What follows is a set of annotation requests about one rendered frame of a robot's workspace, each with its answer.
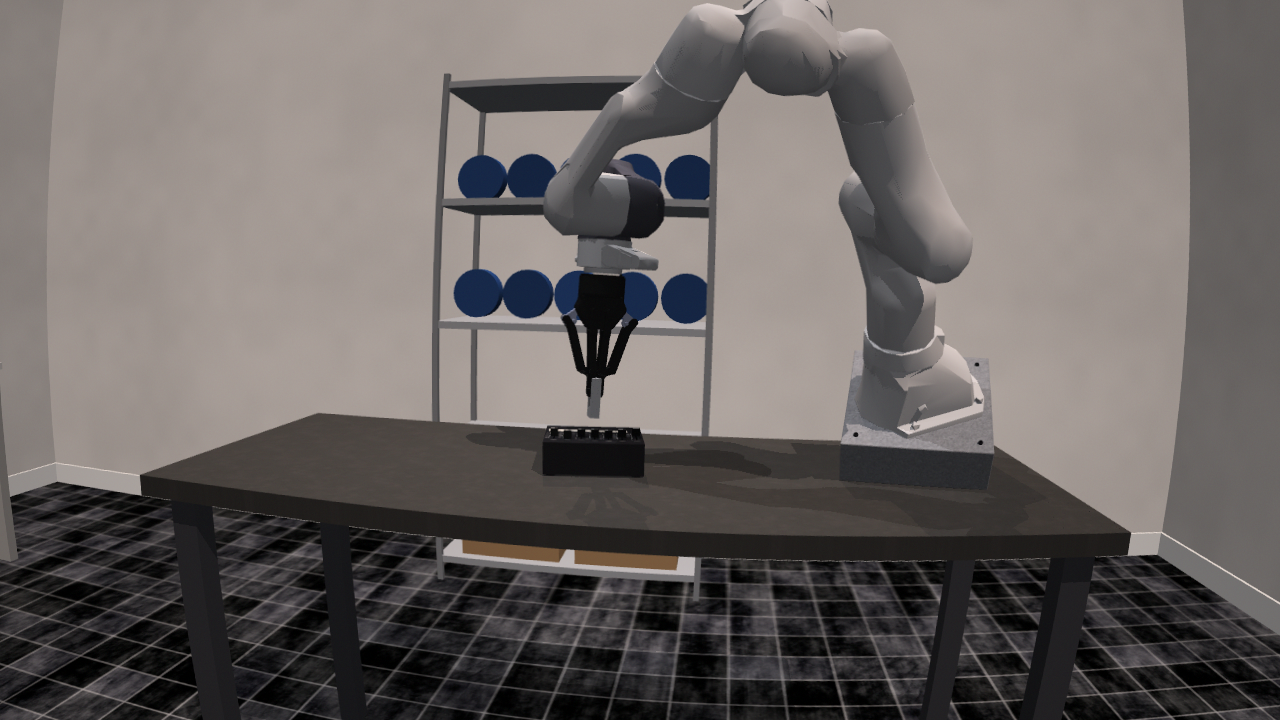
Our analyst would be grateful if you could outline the black lighting desk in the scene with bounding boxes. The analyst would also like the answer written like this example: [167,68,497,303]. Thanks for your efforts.
[543,425,645,477]

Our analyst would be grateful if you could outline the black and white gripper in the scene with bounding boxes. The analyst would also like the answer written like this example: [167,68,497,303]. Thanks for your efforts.
[561,273,637,419]

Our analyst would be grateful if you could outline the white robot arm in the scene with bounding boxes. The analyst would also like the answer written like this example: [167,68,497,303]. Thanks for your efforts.
[543,0,986,439]

